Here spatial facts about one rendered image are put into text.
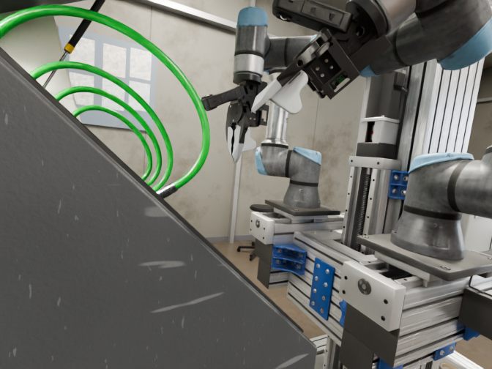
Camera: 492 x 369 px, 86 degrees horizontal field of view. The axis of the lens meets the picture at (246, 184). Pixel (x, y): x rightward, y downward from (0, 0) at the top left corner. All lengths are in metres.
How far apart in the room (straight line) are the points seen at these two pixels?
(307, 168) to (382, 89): 0.36
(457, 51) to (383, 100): 0.46
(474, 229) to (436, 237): 0.48
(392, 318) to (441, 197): 0.28
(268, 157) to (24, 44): 0.81
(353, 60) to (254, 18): 0.33
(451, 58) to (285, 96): 0.26
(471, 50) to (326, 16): 0.22
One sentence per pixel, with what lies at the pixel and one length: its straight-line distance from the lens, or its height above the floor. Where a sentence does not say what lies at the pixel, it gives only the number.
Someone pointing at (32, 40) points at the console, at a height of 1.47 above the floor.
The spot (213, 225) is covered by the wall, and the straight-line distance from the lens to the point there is 3.58.
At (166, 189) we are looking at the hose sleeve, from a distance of 0.47.
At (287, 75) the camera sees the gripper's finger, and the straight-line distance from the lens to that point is 0.40.
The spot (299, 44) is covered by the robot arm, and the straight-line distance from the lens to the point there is 0.78.
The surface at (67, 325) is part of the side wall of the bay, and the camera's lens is 0.27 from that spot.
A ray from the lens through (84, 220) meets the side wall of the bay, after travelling 0.24.
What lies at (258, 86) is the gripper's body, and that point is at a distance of 0.70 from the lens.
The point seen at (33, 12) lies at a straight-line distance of 0.56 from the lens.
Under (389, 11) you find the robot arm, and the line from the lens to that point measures 0.46.
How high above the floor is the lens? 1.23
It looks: 7 degrees down
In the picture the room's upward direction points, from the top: 5 degrees clockwise
